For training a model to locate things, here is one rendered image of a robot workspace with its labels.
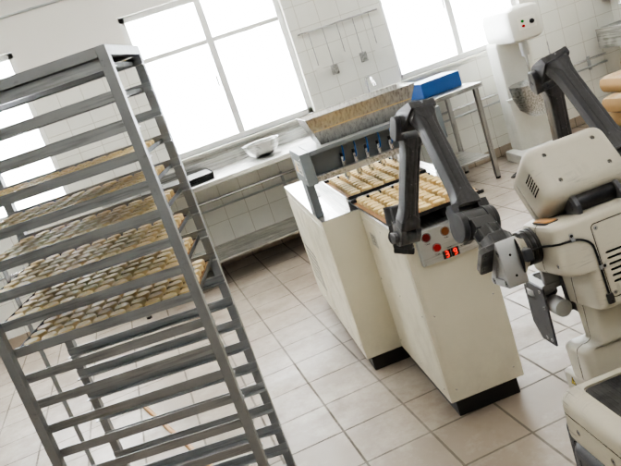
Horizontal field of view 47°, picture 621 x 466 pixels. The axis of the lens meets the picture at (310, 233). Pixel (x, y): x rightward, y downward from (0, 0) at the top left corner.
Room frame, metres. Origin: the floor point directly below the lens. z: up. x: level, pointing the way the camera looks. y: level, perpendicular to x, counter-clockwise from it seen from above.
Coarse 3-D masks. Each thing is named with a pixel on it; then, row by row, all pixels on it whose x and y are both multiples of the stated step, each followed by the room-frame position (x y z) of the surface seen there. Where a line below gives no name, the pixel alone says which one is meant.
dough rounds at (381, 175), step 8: (368, 168) 3.83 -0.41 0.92; (376, 168) 3.79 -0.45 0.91; (384, 168) 3.67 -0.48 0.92; (392, 168) 3.62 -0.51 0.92; (344, 176) 3.85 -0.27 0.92; (352, 176) 3.84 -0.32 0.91; (360, 176) 3.69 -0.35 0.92; (368, 176) 3.63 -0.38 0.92; (376, 176) 3.56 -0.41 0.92; (384, 176) 3.49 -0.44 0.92; (392, 176) 3.51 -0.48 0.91; (328, 184) 3.87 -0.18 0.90; (336, 184) 3.70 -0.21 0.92; (344, 184) 3.62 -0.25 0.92; (352, 184) 3.60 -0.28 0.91; (360, 184) 3.49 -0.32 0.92; (368, 184) 3.44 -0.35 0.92; (376, 184) 3.38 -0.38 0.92; (344, 192) 3.52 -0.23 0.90; (352, 192) 3.36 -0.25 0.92
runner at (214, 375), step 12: (216, 372) 2.09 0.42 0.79; (180, 384) 2.09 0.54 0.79; (192, 384) 2.09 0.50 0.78; (204, 384) 2.09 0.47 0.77; (144, 396) 2.10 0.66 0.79; (156, 396) 2.10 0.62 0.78; (108, 408) 2.10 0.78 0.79; (120, 408) 2.10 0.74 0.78; (72, 420) 2.11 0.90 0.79; (84, 420) 2.11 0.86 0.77
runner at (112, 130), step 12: (96, 132) 2.09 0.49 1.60; (108, 132) 2.09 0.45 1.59; (120, 132) 2.09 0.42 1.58; (60, 144) 2.10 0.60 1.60; (72, 144) 2.09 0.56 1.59; (84, 144) 2.09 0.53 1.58; (24, 156) 2.10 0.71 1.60; (36, 156) 2.10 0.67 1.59; (48, 156) 2.10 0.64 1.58; (0, 168) 2.10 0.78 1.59; (12, 168) 2.10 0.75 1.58
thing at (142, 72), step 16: (144, 64) 2.53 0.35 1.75; (144, 80) 2.51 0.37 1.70; (160, 128) 2.51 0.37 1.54; (192, 192) 2.52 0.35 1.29; (208, 240) 2.51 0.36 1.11; (224, 288) 2.51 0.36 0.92; (240, 320) 2.52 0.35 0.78; (240, 336) 2.51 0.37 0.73; (272, 416) 2.51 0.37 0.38; (288, 448) 2.51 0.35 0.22; (288, 464) 2.51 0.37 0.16
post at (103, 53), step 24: (96, 48) 2.06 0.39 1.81; (120, 96) 2.06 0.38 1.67; (144, 144) 2.07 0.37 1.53; (144, 168) 2.06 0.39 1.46; (168, 216) 2.06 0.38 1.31; (192, 288) 2.06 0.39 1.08; (216, 336) 2.06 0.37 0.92; (216, 360) 2.06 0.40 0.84; (240, 408) 2.06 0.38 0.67; (264, 456) 2.07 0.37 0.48
